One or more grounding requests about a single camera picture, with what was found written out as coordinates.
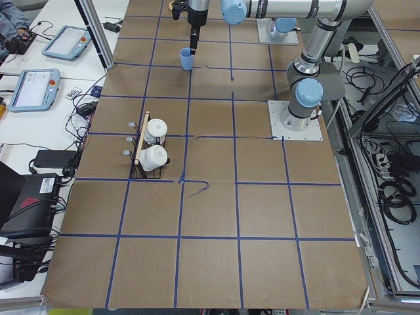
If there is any white mug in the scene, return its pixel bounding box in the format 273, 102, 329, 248
144, 118, 168, 145
140, 144, 168, 171

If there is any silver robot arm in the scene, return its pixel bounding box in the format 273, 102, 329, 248
220, 1, 373, 60
280, 18, 345, 132

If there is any black power adapter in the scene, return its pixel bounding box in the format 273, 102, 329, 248
33, 150, 76, 169

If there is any black computer box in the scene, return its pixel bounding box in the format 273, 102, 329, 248
1, 171, 60, 239

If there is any black wire mug rack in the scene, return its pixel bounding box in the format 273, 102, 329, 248
123, 111, 170, 180

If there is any teach pendant upper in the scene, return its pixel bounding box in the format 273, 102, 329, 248
41, 25, 91, 61

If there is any white mug near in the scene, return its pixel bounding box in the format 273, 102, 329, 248
140, 144, 168, 171

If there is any light blue cup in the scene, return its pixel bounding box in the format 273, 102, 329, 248
179, 47, 194, 71

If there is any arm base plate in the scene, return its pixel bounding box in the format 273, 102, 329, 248
268, 100, 323, 141
257, 17, 299, 46

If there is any small remote control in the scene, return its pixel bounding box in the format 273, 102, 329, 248
65, 87, 82, 100

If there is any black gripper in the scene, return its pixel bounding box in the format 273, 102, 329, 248
172, 0, 209, 55

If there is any white mug far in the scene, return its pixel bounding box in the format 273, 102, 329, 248
144, 118, 168, 145

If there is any teach pendant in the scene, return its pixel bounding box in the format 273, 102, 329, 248
41, 25, 91, 61
7, 68, 60, 112

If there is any teach pendant lower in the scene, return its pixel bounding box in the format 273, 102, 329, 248
7, 68, 60, 112

